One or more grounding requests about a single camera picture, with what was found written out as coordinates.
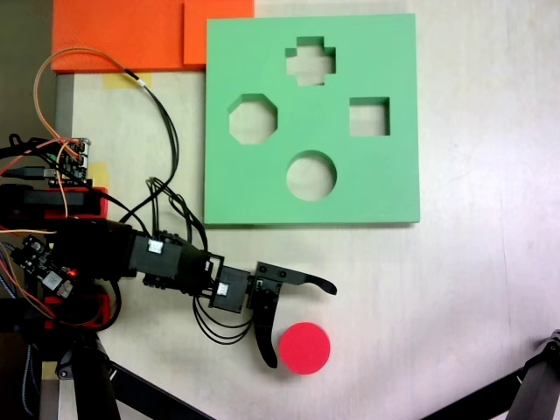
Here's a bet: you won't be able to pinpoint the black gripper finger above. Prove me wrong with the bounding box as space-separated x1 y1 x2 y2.
279 267 339 297
252 301 282 370

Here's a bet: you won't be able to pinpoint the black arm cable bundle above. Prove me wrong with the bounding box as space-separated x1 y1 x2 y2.
124 68 210 254

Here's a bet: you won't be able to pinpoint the small circuit board with connectors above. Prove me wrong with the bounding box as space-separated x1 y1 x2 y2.
46 136 94 188

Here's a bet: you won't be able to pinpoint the black wrist cable loops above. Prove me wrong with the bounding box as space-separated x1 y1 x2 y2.
191 295 256 347

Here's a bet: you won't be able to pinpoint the circuit board with red LED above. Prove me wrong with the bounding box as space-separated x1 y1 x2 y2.
10 234 76 301

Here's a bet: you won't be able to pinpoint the orange wire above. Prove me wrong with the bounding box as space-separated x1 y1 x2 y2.
32 46 133 154

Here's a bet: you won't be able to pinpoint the red cylinder block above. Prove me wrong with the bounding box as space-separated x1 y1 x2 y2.
278 322 332 376

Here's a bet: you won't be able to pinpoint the thin black tripod brace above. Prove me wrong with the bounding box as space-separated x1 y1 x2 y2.
107 360 220 420
419 369 526 420

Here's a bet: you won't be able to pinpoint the black USB cable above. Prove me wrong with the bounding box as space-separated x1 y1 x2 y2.
0 165 58 179

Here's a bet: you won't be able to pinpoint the braided blue cable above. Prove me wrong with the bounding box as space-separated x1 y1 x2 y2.
20 344 37 417

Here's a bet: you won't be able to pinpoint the notched black tripod leg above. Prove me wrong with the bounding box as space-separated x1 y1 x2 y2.
507 328 560 420

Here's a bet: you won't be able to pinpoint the green shape-hole board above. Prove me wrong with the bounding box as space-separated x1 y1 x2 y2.
203 12 422 228

